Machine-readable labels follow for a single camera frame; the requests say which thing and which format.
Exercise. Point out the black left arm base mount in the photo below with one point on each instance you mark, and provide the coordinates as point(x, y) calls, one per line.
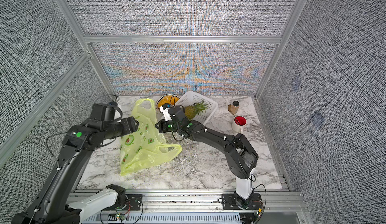
point(129, 201)

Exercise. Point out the iridescent metal spoon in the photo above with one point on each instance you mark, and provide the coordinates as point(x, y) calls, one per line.
point(233, 113)

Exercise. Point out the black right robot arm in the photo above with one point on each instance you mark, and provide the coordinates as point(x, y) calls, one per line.
point(240, 155)

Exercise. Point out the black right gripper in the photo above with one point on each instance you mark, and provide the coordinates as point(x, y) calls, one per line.
point(162, 128)

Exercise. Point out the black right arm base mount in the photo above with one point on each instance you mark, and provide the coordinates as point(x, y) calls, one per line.
point(235, 202)

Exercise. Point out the white mug red inside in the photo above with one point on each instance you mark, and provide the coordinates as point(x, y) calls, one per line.
point(239, 128)

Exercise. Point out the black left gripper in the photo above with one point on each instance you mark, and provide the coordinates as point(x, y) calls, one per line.
point(130, 126)

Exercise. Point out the white perforated plastic basket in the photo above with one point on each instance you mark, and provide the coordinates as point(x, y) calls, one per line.
point(190, 97)

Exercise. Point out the bowl with orange food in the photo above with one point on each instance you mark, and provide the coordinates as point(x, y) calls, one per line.
point(169, 99)

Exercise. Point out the pineapple with green crown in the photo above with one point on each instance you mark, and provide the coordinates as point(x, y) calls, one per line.
point(197, 108)

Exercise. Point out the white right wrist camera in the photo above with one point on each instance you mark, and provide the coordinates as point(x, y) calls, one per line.
point(164, 109)

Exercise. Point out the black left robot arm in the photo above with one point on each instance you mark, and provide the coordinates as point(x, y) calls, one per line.
point(49, 207)

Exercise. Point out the spice jar black lid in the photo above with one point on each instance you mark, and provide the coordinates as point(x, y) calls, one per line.
point(235, 105)

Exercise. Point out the yellow-green avocado plastic bag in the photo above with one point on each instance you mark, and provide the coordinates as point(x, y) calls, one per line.
point(145, 148)

